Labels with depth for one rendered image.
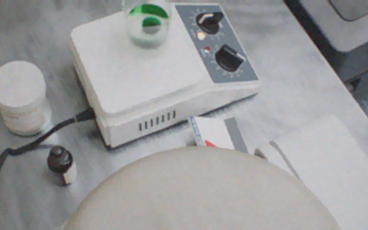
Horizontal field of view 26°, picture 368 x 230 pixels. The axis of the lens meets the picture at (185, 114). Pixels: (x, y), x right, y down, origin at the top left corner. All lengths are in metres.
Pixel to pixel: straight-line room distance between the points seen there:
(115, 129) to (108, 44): 0.10
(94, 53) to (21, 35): 0.16
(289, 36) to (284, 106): 0.10
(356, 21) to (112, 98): 0.76
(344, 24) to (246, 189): 1.27
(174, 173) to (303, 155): 0.05
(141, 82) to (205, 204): 0.63
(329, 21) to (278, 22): 0.49
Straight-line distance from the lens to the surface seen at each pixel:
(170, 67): 0.89
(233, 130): 0.95
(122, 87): 0.88
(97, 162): 0.93
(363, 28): 1.53
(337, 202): 0.28
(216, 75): 0.92
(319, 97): 0.99
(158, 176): 0.26
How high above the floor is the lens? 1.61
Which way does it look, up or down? 64 degrees down
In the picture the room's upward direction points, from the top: 3 degrees clockwise
